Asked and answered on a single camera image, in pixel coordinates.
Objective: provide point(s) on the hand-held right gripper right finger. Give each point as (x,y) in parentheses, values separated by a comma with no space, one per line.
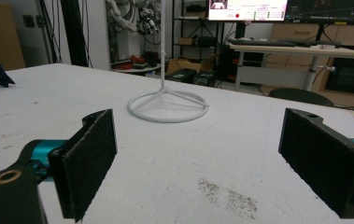
(324,161)

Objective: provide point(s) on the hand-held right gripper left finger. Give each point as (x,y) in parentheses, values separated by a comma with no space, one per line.
(81,161)

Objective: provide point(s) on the black office chair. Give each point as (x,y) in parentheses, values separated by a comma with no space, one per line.
(300,96)

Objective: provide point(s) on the white metal stand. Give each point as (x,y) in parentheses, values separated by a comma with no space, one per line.
(166,102)

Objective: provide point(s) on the round white platform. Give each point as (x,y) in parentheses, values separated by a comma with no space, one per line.
(135,67)

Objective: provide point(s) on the light wooden desk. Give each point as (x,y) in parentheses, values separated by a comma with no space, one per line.
(296,51)

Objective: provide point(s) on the black stand pole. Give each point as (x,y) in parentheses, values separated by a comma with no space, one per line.
(73,32)

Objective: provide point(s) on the black storage box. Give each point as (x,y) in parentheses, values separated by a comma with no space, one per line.
(182,75)
(205,78)

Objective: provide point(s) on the black keyboard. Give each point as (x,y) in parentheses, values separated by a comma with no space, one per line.
(260,42)

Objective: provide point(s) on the cardboard box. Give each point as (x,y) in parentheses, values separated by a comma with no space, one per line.
(190,64)

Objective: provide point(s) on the dark computer monitor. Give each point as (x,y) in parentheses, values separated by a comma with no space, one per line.
(332,11)

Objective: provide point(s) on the white humanoid robot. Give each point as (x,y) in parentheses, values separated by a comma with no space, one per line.
(132,18)

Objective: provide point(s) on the lit computer monitor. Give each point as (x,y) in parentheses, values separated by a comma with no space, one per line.
(247,10)

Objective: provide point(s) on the black metal shelf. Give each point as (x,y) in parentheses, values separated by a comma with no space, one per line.
(193,31)

